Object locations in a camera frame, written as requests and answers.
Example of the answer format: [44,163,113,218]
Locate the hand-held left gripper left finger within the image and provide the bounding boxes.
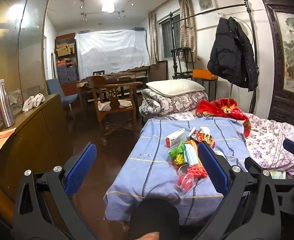
[12,142,99,240]

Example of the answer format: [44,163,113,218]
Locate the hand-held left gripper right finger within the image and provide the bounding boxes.
[193,141,283,240]

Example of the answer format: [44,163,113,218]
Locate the red foam net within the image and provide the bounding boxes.
[186,166,209,180]

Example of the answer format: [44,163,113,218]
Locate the blue face mask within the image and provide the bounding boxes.
[183,144,200,166]

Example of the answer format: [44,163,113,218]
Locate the red white snack packet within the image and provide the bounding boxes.
[196,132,215,148]
[186,127,200,141]

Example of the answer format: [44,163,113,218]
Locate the orange stick box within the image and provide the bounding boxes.
[186,139,203,168]

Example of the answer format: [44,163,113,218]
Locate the clear red plastic cup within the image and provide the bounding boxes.
[176,173,195,192]

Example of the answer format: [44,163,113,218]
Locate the yellow foam net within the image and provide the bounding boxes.
[173,155,186,166]

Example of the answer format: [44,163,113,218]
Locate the green foam net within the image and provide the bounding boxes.
[168,141,186,158]

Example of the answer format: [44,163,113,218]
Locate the white red medicine box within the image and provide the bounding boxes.
[166,128,186,147]

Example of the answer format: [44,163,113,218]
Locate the purple floral quilt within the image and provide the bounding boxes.
[237,112,294,175]

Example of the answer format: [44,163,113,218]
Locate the pastel quilt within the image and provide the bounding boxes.
[268,170,286,180]

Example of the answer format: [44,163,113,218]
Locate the red printed blanket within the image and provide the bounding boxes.
[195,99,251,137]

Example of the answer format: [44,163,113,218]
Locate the wooden cabinet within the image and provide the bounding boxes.
[0,93,74,205]

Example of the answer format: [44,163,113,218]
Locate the blue checked bed sheet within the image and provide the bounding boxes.
[104,117,250,227]

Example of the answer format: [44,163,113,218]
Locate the grey floral quilt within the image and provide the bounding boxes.
[139,89,209,117]

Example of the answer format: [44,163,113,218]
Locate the person's black trouser leg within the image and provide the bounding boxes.
[129,198,180,240]

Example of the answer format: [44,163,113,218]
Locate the brown wooden armchair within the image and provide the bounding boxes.
[86,74,144,140]

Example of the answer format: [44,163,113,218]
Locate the blue upholstered chair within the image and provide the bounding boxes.
[46,78,80,120]

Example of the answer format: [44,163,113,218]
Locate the white rag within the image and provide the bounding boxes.
[22,93,45,112]

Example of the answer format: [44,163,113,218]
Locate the white pillow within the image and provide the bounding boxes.
[146,79,205,97]

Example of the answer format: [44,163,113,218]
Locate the orange flat box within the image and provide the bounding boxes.
[192,69,219,80]

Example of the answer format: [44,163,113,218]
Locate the steel bottle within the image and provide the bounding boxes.
[0,79,15,128]

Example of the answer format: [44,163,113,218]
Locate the brown wooden table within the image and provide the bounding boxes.
[76,72,150,105]

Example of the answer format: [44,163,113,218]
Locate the black padded jacket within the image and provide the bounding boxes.
[207,17,260,92]

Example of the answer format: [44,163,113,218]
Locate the shelf with cardboard boxes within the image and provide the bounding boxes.
[55,33,78,84]

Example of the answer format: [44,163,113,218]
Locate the carved wooden screen with painting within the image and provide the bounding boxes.
[258,0,294,143]

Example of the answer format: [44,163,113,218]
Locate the black wooden chair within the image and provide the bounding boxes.
[170,47,196,80]

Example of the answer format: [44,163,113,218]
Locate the white cover cloth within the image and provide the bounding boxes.
[74,29,151,79]

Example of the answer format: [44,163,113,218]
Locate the standing fan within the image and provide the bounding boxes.
[233,17,253,43]

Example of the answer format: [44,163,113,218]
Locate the barred window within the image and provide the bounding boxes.
[159,15,181,60]

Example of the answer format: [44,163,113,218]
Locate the beige checked curtain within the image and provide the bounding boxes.
[149,12,159,66]
[178,0,196,55]

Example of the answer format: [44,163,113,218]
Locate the frosted glass panel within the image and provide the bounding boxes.
[0,0,51,120]

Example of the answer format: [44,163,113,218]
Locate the ceiling track spotlights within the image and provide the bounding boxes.
[78,0,150,22]

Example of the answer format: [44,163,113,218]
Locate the wall exhaust fan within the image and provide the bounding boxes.
[197,0,216,12]

